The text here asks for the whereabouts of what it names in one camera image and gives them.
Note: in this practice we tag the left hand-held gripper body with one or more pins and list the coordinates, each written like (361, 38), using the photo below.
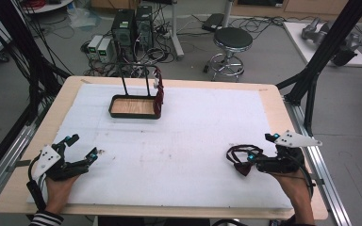
(45, 158)

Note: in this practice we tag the round white table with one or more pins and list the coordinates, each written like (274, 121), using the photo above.
(48, 7)

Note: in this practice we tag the person's right hand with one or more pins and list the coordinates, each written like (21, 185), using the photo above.
(293, 188)

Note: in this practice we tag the computer towers on floor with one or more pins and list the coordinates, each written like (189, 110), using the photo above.
(157, 55)

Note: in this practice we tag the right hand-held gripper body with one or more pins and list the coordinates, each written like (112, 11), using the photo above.
(295, 139)

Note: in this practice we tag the white floor board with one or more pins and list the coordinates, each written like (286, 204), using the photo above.
(298, 40)

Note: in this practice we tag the red striped bow tie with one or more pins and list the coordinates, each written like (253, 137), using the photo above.
(159, 94)

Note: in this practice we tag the white power supply unit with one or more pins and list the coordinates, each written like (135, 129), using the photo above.
(104, 50)
(94, 45)

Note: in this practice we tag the white foam mat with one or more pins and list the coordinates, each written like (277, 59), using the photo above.
(169, 157)

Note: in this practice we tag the grey desk leg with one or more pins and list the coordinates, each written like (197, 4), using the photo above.
(176, 40)

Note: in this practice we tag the black rack with wooden tray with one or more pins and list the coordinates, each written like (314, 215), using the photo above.
(132, 106)

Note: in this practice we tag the aluminium table rail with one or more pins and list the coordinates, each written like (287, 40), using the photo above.
(9, 153)
(326, 182)

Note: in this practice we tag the clear plastic bag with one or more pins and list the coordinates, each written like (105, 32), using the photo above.
(83, 17)

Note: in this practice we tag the black metal frame stand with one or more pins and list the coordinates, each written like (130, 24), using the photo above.
(326, 47)
(22, 47)

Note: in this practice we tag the black computer tower green label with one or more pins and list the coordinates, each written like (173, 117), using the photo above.
(123, 28)

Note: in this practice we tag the black round stool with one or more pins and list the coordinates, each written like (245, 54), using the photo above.
(232, 39)

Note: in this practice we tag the black flat box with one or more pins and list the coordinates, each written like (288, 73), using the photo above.
(213, 22)

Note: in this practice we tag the person's left hand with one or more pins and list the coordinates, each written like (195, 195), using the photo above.
(58, 193)

